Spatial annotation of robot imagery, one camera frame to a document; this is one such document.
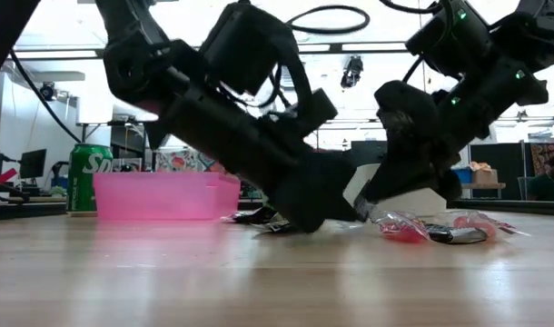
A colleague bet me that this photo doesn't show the colourful patchwork quilt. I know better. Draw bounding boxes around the colourful patchwork quilt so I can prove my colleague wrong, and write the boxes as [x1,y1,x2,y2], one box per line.
[154,147,226,173]

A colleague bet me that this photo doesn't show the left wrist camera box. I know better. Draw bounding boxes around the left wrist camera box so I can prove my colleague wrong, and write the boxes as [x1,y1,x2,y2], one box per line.
[298,88,340,140]

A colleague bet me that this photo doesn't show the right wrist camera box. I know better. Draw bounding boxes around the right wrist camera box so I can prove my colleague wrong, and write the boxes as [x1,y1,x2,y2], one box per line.
[375,80,441,137]

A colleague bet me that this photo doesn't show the clear-wrapped red hard candy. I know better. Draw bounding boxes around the clear-wrapped red hard candy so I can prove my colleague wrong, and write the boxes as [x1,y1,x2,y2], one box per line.
[444,209,532,240]
[353,194,431,244]

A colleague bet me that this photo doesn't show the brown cardboard box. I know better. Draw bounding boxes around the brown cardboard box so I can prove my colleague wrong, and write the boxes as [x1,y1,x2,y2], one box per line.
[468,161,500,185]

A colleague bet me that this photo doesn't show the large black monitor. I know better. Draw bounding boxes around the large black monitor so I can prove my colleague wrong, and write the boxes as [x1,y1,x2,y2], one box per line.
[351,140,390,167]

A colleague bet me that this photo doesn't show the black room partition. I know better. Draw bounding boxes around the black room partition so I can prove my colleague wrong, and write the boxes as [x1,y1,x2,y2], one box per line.
[468,143,527,201]

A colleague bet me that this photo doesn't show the overhead LED light bar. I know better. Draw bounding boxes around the overhead LED light bar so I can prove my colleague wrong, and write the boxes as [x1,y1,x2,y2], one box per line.
[13,42,423,63]

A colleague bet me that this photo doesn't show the red handle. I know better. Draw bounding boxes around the red handle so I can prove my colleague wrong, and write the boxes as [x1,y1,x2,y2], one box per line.
[0,167,19,192]

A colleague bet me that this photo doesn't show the person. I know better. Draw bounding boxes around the person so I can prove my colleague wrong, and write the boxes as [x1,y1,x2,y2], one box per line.
[529,152,554,202]

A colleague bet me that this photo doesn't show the black slanting cable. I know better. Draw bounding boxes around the black slanting cable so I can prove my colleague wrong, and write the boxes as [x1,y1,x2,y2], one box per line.
[8,49,83,144]

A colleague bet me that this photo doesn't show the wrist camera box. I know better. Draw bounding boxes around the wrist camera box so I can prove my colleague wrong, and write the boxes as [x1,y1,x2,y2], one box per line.
[298,88,340,140]
[375,80,441,137]

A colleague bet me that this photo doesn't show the blue storage bin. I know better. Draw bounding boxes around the blue storage bin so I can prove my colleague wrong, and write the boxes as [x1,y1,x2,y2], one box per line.
[449,167,474,185]

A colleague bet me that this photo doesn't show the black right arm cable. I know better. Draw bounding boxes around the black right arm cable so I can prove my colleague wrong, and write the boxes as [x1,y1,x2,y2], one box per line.
[379,0,441,85]

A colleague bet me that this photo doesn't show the pink translucent plastic bin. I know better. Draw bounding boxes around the pink translucent plastic bin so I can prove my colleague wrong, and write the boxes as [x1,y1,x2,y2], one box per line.
[93,171,242,223]

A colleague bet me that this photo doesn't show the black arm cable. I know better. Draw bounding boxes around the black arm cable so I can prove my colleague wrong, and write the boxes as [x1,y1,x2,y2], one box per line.
[379,0,441,85]
[285,4,371,35]

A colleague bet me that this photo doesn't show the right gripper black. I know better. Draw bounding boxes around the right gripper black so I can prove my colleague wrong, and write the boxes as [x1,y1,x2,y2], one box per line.
[362,85,491,204]

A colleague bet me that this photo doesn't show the white plastic bin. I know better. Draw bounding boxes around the white plastic bin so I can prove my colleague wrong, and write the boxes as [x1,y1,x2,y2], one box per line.
[342,163,449,218]

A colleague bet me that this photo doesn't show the black ceiling spotlight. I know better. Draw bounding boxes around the black ceiling spotlight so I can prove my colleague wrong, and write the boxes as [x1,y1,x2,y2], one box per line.
[38,81,59,102]
[340,55,365,90]

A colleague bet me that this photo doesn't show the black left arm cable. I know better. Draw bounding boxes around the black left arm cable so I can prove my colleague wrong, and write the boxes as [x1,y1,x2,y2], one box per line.
[285,4,371,35]

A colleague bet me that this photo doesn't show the dark patterned tapestry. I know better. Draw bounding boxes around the dark patterned tapestry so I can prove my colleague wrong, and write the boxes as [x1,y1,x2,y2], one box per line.
[529,141,554,178]

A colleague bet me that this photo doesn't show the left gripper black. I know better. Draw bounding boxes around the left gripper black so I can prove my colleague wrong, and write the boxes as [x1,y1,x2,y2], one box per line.
[144,85,358,233]

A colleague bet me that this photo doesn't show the green Sprite soda can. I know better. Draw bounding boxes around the green Sprite soda can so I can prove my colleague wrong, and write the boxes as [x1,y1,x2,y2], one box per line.
[66,143,114,213]

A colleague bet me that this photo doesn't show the small black monitor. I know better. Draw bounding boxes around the small black monitor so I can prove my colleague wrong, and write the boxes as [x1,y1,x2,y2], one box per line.
[18,148,48,180]

